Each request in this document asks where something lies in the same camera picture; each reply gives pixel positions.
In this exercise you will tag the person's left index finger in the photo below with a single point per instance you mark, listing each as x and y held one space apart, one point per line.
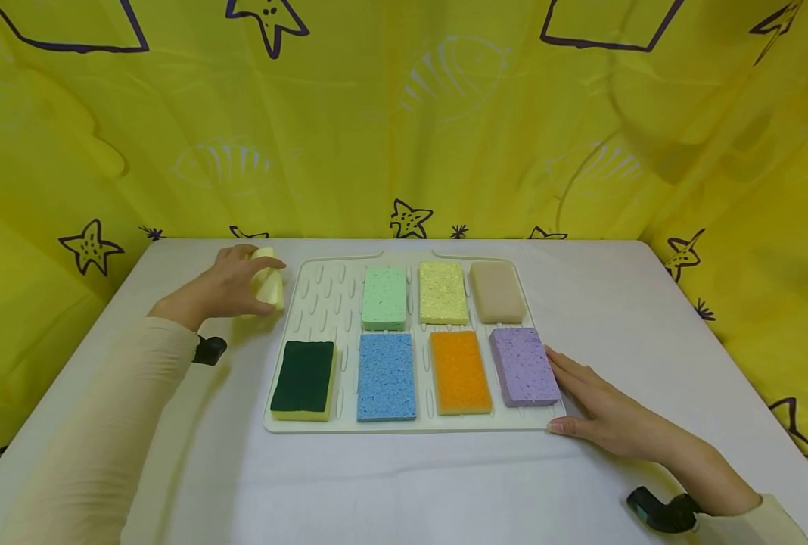
261 259

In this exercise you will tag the yellow porous sponge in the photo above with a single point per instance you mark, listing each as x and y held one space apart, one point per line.
443 292

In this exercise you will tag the dark green scrub sponge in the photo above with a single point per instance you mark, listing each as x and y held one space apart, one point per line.
303 376

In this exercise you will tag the person's right forearm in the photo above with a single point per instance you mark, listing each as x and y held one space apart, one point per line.
724 484

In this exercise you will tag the beige sponge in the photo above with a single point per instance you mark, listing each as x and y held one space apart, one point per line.
497 291

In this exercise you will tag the white ribbed drying tray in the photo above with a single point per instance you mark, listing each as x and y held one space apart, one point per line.
322 303

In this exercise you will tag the pale yellow sponge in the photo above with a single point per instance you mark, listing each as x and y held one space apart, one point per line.
271 289

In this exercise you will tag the light green sponge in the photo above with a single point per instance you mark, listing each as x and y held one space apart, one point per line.
384 297

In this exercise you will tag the orange sponge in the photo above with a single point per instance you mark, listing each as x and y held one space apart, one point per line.
460 372

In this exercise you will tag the person's left hand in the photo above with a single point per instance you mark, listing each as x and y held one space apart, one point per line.
213 291

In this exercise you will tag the person's right hand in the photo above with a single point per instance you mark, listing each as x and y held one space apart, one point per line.
615 420

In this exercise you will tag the person's right thumb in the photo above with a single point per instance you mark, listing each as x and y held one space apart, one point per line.
571 427

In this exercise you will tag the person's left forearm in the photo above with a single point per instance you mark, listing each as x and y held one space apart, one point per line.
104 439

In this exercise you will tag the person's left thumb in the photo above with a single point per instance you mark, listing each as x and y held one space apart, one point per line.
257 307

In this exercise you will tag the person's right fingers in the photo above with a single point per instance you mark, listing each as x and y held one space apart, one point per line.
574 377

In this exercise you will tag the black wrist band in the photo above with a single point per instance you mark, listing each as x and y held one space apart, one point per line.
208 350
663 512

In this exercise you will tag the purple sponge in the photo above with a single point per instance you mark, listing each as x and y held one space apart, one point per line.
523 365

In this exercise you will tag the blue sponge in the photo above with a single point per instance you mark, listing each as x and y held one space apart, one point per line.
386 376

